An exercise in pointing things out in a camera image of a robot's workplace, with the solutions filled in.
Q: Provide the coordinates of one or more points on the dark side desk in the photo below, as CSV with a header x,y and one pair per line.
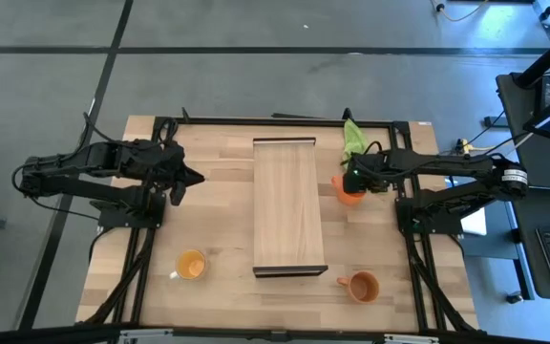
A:
x,y
537,191

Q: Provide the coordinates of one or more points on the small orange cup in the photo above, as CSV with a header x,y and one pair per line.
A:
x,y
351,198

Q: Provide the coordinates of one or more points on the yellow power plug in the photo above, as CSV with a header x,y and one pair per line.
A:
x,y
464,144

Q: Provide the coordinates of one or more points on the wooden shelf with black frame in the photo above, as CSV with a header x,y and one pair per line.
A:
x,y
287,205

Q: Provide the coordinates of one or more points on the green microfibre cloth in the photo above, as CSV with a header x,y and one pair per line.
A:
x,y
354,138

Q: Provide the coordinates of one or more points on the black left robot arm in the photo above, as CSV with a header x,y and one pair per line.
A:
x,y
89,165

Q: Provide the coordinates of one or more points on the white paper sheet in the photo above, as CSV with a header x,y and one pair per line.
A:
x,y
474,222

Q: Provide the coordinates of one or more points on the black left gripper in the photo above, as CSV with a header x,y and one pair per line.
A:
x,y
172,162

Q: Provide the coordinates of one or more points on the black slanted pole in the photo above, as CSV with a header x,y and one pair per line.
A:
x,y
549,57

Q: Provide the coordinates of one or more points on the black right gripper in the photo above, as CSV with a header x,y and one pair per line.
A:
x,y
370,169

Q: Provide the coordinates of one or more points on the black aluminium table frame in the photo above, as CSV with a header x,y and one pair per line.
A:
x,y
280,121

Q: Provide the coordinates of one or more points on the large orange mug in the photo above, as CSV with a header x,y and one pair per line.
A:
x,y
362,286

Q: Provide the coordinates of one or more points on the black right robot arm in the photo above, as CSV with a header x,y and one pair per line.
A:
x,y
466,179

